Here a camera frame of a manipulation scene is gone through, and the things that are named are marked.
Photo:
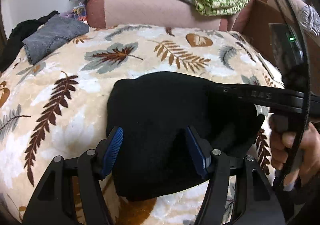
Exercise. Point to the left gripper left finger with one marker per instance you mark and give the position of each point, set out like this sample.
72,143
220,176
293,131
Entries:
67,183

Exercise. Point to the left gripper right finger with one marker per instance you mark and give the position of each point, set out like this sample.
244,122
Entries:
238,191

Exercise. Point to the black knit pants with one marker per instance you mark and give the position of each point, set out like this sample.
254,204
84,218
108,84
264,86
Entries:
154,112

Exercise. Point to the black clothing pile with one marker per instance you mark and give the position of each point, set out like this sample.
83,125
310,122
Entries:
18,34

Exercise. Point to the person's right hand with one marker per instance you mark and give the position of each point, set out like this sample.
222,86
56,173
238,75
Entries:
309,148

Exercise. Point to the grey patterned pillow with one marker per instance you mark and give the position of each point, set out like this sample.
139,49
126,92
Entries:
309,19

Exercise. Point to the leaf pattern fleece blanket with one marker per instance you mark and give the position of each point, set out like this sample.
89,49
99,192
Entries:
59,105

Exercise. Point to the pink quilted bed cover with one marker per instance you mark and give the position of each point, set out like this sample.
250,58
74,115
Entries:
165,13

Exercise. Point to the folded grey jeans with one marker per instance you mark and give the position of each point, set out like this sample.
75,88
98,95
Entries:
56,32

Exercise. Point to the colourful small package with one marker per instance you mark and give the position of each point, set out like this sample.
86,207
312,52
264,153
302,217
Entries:
79,13

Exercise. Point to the right gripper grey handle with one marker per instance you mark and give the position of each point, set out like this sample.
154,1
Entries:
287,149

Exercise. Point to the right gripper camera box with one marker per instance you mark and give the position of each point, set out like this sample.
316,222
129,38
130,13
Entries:
289,57

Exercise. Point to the brown wooden bed frame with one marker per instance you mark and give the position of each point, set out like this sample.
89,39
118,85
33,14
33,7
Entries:
259,32

